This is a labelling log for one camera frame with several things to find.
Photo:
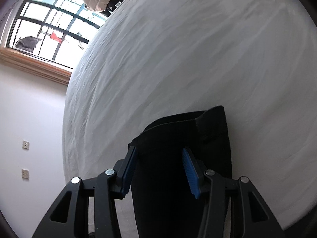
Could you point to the bed with white sheet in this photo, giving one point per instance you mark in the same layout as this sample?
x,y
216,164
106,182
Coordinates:
x,y
185,54

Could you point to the beige wall socket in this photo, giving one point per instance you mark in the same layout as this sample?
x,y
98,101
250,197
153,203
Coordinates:
x,y
25,173
25,144

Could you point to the black pants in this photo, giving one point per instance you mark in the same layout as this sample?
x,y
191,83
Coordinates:
x,y
163,153

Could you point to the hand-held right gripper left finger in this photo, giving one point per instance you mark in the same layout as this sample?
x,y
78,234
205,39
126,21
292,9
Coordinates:
x,y
129,171

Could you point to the dark cloth outside window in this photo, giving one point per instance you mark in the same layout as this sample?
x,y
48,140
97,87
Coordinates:
x,y
27,43

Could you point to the window with black bars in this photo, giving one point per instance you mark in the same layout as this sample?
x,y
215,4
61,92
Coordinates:
x,y
63,17

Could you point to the dark furniture piece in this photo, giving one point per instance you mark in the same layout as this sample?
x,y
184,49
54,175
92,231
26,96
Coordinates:
x,y
115,3

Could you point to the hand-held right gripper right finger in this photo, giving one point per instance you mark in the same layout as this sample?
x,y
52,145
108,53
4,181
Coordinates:
x,y
190,173

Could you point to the red cloth outside window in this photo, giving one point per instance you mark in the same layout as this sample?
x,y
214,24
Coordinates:
x,y
55,37

